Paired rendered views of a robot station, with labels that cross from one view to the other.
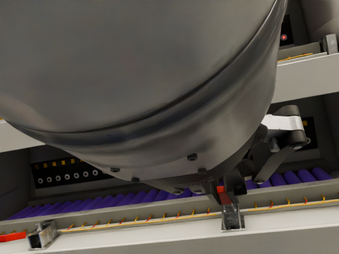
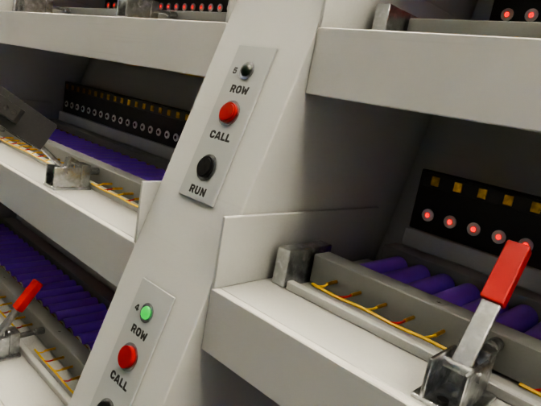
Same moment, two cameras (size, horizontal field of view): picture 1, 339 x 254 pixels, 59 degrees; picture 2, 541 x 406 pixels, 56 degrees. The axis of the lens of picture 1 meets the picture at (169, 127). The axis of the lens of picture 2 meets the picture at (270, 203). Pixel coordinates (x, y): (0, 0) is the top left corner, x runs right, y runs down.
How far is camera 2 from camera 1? 0.50 m
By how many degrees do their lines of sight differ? 30
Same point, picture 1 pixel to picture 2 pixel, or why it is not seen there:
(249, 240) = (47, 200)
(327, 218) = (109, 215)
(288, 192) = (135, 185)
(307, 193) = not seen: hidden behind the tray
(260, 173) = not seen: outside the picture
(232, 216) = (76, 182)
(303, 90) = (170, 60)
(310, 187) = not seen: hidden behind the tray
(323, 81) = (187, 55)
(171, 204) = (64, 152)
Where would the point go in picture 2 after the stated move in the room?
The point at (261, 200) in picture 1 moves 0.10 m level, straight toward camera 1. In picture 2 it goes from (116, 183) to (23, 149)
